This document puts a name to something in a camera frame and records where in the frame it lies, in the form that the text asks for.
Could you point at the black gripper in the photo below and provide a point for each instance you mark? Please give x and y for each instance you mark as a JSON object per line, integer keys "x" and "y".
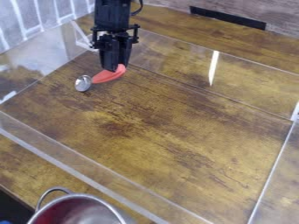
{"x": 113, "y": 14}

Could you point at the pink handled metal spoon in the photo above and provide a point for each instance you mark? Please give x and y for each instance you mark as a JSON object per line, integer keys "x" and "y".
{"x": 84, "y": 81}

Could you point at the black strip on table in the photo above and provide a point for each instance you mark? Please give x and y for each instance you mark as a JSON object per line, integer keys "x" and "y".
{"x": 229, "y": 18}

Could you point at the stainless steel pot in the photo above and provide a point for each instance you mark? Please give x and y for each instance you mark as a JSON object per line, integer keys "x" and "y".
{"x": 60, "y": 206}

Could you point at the clear acrylic corner bracket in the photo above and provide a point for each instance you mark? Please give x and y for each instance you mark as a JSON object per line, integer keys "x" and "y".
{"x": 83, "y": 40}

